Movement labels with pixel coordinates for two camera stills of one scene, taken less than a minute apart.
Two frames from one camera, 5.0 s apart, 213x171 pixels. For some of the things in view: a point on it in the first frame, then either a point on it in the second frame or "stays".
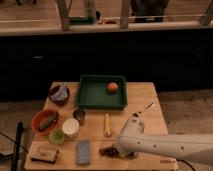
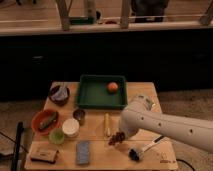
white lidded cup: [71, 128] stays
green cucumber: [49, 121] stays
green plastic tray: [102, 92] stays
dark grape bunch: [109, 152] to [116, 139]
